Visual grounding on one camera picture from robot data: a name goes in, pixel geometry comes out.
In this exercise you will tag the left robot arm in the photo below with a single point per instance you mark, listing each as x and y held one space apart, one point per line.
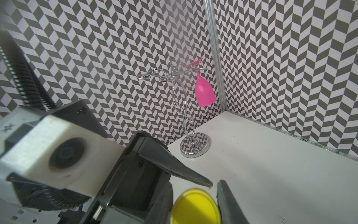
71 205

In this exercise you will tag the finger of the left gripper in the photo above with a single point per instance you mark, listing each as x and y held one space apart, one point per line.
152 151

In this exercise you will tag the chrome wire glass rack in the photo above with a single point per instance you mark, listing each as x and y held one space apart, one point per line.
194 144

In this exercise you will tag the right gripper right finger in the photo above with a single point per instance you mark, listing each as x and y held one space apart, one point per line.
229 208

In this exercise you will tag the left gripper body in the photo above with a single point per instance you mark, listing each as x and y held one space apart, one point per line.
131 189

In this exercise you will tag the pink plastic wine glass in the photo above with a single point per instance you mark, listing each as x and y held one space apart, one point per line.
203 90

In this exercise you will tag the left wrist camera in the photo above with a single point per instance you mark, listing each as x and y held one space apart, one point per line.
50 150

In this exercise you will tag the yellow jar lid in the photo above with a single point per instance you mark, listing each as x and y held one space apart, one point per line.
195 206

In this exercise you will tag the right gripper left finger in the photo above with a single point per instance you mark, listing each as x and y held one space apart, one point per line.
161 210

